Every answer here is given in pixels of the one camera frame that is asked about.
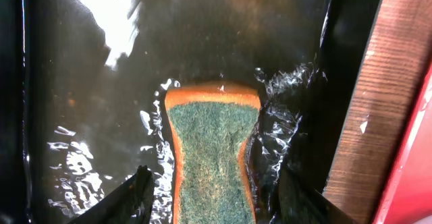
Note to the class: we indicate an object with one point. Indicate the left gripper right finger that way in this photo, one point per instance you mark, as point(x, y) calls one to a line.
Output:
point(301, 204)

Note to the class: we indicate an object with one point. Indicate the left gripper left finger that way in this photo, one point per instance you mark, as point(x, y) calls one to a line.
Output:
point(131, 202)

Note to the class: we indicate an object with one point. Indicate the green orange sponge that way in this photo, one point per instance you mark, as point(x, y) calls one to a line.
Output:
point(211, 125)

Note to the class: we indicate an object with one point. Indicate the red plastic tray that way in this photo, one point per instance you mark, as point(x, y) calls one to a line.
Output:
point(407, 194)

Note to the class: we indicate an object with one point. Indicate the black water tray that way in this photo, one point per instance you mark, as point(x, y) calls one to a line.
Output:
point(83, 84)

